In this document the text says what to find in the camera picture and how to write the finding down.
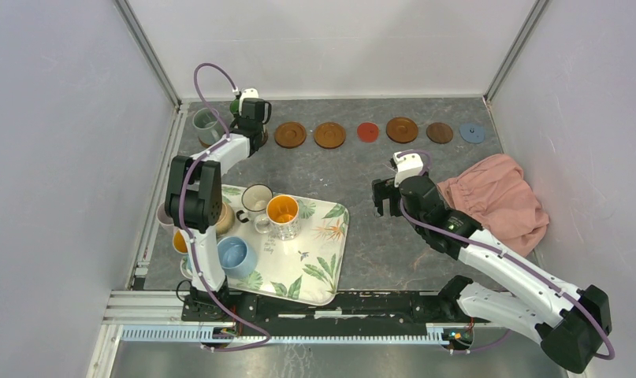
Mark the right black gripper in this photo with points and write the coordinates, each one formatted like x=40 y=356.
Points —
x=384 y=190

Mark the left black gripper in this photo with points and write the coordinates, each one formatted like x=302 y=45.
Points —
x=237 y=120

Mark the grey green ribbed mug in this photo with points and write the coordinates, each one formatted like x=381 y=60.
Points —
x=206 y=125

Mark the red round coaster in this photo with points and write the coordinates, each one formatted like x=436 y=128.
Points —
x=368 y=132

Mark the dark walnut coaster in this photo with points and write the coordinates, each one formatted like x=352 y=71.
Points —
x=439 y=132

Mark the cream enamel mug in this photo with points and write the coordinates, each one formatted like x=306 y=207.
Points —
x=254 y=201

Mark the white mug orange inside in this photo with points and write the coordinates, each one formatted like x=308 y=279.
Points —
x=280 y=218

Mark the blue round coaster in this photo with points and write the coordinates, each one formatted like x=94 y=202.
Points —
x=472 y=133

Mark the leaf patterned serving tray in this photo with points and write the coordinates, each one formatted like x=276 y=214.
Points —
x=304 y=269

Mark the pink drawstring cloth bag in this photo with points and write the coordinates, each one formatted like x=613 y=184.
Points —
x=494 y=193

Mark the light blue mug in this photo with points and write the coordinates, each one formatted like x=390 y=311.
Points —
x=237 y=258

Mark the white mug green inside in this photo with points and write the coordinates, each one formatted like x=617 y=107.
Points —
x=234 y=107

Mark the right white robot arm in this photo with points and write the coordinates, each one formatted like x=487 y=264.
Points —
x=571 y=325

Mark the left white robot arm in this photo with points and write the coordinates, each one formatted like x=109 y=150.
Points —
x=194 y=196

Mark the beige ceramic mug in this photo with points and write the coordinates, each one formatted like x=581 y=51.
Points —
x=225 y=221

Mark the pink ribbed mug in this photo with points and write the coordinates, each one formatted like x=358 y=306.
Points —
x=165 y=221

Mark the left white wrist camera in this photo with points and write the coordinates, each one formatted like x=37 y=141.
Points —
x=246 y=93

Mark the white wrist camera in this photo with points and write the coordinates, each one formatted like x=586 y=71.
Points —
x=407 y=164
x=246 y=93

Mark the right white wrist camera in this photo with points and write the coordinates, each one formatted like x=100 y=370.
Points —
x=407 y=164

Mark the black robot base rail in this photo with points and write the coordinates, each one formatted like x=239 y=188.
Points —
x=350 y=313

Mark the orange inside blue handle mug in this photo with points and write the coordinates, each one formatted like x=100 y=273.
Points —
x=178 y=243

